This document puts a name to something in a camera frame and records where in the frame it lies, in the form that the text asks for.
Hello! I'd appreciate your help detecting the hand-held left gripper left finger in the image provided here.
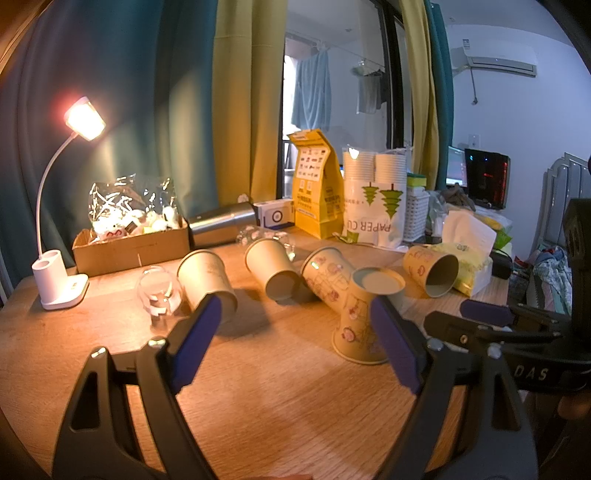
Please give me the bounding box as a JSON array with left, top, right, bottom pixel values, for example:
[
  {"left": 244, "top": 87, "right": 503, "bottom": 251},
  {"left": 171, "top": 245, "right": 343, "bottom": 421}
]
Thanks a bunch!
[{"left": 52, "top": 293, "right": 222, "bottom": 480}]

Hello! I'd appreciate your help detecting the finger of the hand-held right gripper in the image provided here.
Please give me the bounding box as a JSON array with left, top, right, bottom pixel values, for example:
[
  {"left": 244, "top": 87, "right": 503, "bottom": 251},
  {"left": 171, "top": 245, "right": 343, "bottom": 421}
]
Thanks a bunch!
[
  {"left": 424, "top": 311, "right": 562, "bottom": 348},
  {"left": 461, "top": 298, "right": 574, "bottom": 333}
]

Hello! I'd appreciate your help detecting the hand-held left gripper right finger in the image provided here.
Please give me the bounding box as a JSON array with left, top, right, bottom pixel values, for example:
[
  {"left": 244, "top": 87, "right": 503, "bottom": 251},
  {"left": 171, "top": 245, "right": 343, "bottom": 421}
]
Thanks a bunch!
[{"left": 370, "top": 295, "right": 539, "bottom": 480}]

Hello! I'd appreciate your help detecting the cartoon printed paper cup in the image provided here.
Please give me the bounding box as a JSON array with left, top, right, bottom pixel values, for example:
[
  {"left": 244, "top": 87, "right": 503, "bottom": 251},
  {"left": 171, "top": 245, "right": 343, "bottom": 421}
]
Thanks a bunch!
[
  {"left": 331, "top": 268, "right": 407, "bottom": 365},
  {"left": 403, "top": 244, "right": 460, "bottom": 298},
  {"left": 177, "top": 249, "right": 238, "bottom": 324},
  {"left": 300, "top": 247, "right": 358, "bottom": 305},
  {"left": 244, "top": 239, "right": 302, "bottom": 303}
]

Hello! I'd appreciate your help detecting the clear glass cup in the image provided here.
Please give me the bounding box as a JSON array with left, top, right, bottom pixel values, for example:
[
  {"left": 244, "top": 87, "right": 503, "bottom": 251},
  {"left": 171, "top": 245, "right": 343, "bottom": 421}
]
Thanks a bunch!
[
  {"left": 235, "top": 225, "right": 296, "bottom": 261},
  {"left": 135, "top": 265, "right": 183, "bottom": 319}
]

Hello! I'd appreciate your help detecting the yellow tissue pack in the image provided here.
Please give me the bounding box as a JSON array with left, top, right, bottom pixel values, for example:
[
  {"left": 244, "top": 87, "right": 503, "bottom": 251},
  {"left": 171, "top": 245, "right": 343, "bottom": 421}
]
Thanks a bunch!
[{"left": 436, "top": 210, "right": 497, "bottom": 298}]

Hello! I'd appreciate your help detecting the black pouch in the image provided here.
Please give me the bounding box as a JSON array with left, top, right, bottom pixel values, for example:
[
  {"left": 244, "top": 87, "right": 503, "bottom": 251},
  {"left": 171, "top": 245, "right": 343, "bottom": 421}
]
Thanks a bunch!
[{"left": 489, "top": 251, "right": 514, "bottom": 280}]

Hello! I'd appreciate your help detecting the pile of clothes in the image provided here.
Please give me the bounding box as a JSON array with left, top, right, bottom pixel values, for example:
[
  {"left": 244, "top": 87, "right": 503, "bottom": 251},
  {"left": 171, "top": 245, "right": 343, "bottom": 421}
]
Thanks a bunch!
[{"left": 512, "top": 244, "right": 575, "bottom": 315}]

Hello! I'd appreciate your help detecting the green yellow plastic bag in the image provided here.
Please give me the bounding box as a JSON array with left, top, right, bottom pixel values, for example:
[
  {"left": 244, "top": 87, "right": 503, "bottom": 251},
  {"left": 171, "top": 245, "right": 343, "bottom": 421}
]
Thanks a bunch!
[{"left": 475, "top": 208, "right": 514, "bottom": 250}]

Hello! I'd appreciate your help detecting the cardboard box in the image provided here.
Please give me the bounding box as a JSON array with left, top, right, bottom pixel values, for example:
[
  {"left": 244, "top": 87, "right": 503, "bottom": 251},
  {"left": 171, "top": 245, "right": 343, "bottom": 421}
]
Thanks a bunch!
[{"left": 72, "top": 217, "right": 192, "bottom": 278}]

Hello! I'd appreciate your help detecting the white plastic basket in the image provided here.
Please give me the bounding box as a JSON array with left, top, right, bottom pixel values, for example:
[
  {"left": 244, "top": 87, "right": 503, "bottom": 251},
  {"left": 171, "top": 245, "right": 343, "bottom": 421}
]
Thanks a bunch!
[{"left": 404, "top": 185, "right": 432, "bottom": 243}]

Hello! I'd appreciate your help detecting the brown cloth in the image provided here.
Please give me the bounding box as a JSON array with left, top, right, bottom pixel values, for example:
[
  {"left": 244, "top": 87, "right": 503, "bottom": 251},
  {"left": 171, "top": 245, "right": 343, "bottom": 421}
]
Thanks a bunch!
[{"left": 438, "top": 184, "right": 476, "bottom": 210}]

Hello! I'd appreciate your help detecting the stainless steel thermos bottle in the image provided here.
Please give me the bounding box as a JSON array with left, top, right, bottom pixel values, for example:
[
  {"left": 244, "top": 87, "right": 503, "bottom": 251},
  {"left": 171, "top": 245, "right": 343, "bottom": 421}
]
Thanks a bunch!
[{"left": 187, "top": 203, "right": 259, "bottom": 247}]

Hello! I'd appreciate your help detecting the pack of white paper cups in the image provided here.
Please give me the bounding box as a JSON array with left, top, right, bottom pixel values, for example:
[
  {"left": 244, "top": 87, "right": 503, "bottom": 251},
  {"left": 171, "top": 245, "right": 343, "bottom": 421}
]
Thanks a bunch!
[{"left": 342, "top": 147, "right": 408, "bottom": 250}]

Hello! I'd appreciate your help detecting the black computer tower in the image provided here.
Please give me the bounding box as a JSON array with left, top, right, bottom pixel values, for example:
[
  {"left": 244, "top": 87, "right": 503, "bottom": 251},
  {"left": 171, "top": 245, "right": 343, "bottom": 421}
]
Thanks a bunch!
[{"left": 464, "top": 148, "right": 511, "bottom": 210}]

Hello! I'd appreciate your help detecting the white desk lamp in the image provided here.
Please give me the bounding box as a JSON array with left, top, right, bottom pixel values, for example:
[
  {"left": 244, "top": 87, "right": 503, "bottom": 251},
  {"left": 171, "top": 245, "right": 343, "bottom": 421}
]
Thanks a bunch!
[{"left": 31, "top": 96, "right": 107, "bottom": 311}]

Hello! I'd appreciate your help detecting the grey chair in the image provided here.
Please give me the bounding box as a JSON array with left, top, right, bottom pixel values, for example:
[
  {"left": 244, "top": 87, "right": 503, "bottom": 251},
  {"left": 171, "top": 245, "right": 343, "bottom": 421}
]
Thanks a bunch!
[{"left": 538, "top": 152, "right": 591, "bottom": 259}]

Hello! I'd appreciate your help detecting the computer monitor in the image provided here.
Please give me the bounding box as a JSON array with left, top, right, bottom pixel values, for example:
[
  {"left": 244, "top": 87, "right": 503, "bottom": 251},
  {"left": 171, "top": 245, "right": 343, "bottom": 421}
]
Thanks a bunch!
[{"left": 447, "top": 145, "right": 468, "bottom": 188}]

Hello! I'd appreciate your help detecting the small white blue box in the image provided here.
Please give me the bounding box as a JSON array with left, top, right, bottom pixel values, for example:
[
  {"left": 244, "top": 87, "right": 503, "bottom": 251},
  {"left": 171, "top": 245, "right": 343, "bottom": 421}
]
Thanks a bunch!
[{"left": 253, "top": 199, "right": 296, "bottom": 230}]

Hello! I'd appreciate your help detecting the yellow paper bag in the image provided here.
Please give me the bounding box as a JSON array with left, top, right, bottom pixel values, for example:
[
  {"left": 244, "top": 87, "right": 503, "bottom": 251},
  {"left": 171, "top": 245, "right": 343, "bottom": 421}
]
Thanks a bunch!
[{"left": 288, "top": 129, "right": 346, "bottom": 239}]

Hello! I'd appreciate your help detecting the clear bag of toys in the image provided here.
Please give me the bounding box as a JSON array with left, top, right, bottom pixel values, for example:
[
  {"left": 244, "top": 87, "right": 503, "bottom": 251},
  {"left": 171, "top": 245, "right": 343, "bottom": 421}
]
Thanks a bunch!
[{"left": 88, "top": 174, "right": 181, "bottom": 241}]

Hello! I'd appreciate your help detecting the teal curtain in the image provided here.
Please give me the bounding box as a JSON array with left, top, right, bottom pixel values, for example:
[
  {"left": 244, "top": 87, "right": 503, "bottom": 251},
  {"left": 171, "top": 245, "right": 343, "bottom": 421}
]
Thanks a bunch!
[
  {"left": 0, "top": 0, "right": 220, "bottom": 296},
  {"left": 425, "top": 0, "right": 455, "bottom": 190}
]

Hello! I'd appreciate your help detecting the yellow curtain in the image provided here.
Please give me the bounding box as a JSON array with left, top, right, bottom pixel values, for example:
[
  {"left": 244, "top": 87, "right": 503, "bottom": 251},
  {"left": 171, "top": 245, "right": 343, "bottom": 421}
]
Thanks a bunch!
[
  {"left": 399, "top": 0, "right": 439, "bottom": 190},
  {"left": 212, "top": 0, "right": 289, "bottom": 208}
]

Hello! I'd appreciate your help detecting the hanging grey garment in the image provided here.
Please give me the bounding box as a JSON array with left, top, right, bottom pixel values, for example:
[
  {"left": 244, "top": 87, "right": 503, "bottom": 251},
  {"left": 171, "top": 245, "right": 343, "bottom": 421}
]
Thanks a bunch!
[{"left": 353, "top": 65, "right": 389, "bottom": 114}]

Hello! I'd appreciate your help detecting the white air conditioner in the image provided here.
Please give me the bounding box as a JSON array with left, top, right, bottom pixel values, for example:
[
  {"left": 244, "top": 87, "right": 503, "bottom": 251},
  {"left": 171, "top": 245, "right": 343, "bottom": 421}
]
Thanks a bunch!
[{"left": 450, "top": 39, "right": 539, "bottom": 79}]

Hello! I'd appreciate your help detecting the hanging light blue garment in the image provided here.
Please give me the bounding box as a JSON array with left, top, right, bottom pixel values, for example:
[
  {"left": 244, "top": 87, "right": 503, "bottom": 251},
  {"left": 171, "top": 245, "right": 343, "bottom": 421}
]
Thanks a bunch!
[{"left": 291, "top": 46, "right": 333, "bottom": 132}]

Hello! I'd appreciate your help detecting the air conditioner hose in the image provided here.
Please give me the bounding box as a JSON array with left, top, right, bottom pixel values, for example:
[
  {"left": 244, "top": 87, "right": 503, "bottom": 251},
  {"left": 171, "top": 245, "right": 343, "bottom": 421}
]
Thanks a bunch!
[{"left": 455, "top": 65, "right": 478, "bottom": 104}]

